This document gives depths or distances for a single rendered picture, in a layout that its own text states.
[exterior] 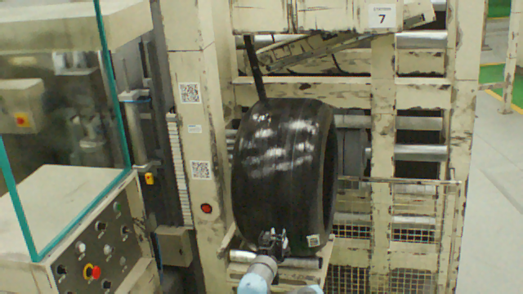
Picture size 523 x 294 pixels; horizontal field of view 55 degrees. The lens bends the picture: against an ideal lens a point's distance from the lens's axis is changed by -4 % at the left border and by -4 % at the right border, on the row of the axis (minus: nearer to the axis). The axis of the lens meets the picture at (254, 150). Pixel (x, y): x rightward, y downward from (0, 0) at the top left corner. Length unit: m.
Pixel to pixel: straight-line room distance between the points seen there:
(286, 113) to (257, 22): 0.38
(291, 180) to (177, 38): 0.58
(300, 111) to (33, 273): 0.94
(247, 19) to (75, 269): 1.02
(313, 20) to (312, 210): 0.66
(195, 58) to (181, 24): 0.12
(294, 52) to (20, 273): 1.24
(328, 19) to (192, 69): 0.50
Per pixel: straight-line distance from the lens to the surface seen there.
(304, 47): 2.04
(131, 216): 1.95
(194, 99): 1.78
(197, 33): 1.71
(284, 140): 1.64
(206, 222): 2.00
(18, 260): 1.54
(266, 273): 1.43
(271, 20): 1.90
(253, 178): 1.64
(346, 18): 1.85
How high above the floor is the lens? 2.06
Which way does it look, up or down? 25 degrees down
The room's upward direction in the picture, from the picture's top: 5 degrees counter-clockwise
